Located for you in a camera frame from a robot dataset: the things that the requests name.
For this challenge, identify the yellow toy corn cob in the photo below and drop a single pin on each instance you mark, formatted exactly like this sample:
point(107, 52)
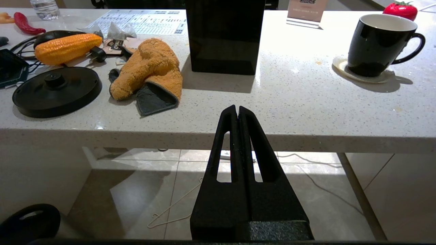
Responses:
point(66, 49)

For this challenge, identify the laminated printed sheet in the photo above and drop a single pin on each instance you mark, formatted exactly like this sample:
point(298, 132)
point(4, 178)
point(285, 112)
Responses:
point(146, 22)

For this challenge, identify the white power strip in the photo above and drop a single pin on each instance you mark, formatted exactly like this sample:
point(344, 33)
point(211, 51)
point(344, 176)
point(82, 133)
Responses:
point(226, 156)

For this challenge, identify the red toy chili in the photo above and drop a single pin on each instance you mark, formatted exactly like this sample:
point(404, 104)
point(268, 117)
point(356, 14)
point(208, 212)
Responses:
point(29, 27)

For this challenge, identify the red toy tomato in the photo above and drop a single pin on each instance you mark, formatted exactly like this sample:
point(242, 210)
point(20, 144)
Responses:
point(401, 10)

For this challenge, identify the teal rounded object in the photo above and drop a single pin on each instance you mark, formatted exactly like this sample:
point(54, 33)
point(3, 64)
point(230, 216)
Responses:
point(3, 41)

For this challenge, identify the crumpled clear plastic wrapper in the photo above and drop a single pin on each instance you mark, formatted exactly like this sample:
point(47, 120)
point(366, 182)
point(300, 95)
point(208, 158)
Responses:
point(89, 31)
point(121, 31)

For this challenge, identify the orange toy piece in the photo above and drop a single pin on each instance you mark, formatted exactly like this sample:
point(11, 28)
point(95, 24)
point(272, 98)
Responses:
point(6, 17)

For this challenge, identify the clear water bottle red cap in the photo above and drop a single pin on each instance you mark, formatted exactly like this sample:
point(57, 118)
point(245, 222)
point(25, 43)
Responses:
point(45, 8)

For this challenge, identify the black mug white inside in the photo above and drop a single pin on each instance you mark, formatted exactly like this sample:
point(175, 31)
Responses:
point(374, 47)

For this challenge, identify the black round kettle base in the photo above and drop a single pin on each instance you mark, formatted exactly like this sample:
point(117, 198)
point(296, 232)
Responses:
point(56, 92)

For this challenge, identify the beige QR sign card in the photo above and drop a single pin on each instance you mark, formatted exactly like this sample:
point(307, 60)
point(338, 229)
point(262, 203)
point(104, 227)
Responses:
point(306, 10)

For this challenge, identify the white round coaster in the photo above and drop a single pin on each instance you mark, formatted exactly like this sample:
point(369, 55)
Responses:
point(340, 68)

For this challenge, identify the black power plug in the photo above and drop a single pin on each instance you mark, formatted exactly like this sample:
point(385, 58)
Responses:
point(98, 53)

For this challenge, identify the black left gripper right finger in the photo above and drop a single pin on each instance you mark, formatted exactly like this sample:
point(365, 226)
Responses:
point(272, 200)

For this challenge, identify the black cube tissue box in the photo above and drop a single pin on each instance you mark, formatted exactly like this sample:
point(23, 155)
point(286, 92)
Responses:
point(224, 37)

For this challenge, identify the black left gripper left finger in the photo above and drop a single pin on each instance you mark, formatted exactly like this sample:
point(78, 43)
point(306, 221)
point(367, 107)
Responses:
point(218, 204)

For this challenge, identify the black rounded plastic object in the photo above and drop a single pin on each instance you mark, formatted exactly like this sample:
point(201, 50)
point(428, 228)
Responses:
point(27, 224)

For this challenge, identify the paper card black label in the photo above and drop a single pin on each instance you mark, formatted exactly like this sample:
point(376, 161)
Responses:
point(114, 44)

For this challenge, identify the black oval object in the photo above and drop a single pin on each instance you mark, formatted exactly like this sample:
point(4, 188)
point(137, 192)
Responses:
point(54, 34)

